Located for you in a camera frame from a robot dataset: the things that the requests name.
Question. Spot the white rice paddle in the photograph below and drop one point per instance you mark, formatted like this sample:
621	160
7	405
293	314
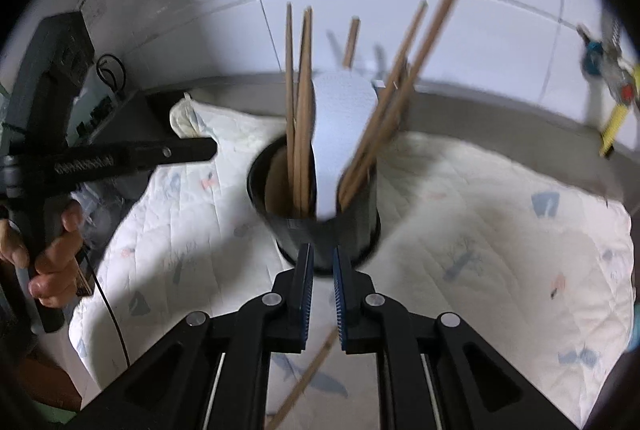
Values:
340	119

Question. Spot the metal valve with red knob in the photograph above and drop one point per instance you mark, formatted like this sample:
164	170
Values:
625	92

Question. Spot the white paper wall notice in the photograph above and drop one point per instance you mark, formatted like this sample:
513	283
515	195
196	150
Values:
92	4

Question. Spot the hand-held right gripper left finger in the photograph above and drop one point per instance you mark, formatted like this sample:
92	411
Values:
306	305

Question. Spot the white quilted mat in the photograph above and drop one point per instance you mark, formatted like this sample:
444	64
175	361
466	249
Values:
475	235

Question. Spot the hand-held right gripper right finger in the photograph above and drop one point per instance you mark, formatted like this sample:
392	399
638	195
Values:
341	305

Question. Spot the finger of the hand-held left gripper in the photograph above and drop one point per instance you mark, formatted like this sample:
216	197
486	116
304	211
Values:
185	152

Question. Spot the black utensil holder cup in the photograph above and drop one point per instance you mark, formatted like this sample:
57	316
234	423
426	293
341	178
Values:
320	240

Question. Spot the person's left hand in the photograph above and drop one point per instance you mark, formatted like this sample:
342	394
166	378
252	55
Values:
60	260

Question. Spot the silver kitchen appliance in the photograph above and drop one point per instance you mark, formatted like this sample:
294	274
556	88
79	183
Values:
95	104

